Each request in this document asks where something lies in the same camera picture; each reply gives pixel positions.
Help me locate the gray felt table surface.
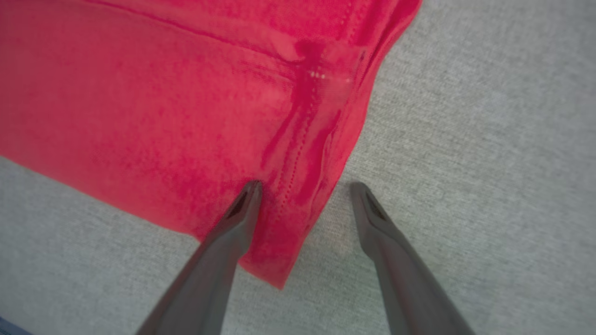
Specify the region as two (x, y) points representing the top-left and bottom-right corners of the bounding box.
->
(0, 0), (596, 335)

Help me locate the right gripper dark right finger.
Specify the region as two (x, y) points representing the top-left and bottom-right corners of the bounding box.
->
(349, 181), (476, 335)

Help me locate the red white basketball jersey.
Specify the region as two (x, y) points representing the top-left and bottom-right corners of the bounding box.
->
(0, 0), (423, 290)

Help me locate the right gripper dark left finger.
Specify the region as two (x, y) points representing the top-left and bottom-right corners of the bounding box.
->
(135, 180), (264, 335)

